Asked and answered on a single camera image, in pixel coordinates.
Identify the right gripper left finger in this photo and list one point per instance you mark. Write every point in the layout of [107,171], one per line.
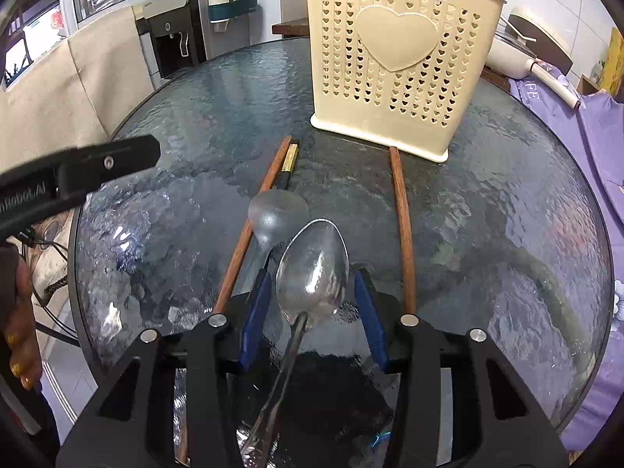
[128,420]

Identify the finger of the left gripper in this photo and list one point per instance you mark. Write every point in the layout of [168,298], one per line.
[71,174]

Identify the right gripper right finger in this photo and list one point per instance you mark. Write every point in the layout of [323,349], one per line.
[459,382]

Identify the steel spoon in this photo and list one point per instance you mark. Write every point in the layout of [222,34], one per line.
[276,216]
[311,282]

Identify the left hand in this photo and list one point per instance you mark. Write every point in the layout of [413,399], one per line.
[18,325]

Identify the beige chair cover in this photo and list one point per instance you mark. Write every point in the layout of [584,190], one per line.
[78,93]

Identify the water dispenser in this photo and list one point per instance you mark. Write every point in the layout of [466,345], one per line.
[186,33]

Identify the black gold-banded chopstick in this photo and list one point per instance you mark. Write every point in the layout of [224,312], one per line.
[288,165]

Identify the wooden side counter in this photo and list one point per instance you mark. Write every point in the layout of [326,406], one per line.
[293,28]

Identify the cream heart utensil holder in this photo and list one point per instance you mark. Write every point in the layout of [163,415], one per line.
[399,73]

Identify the yellow packet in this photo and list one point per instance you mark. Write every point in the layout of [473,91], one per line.
[612,72]

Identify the white cooking pot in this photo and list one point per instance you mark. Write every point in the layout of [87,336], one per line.
[510,55]

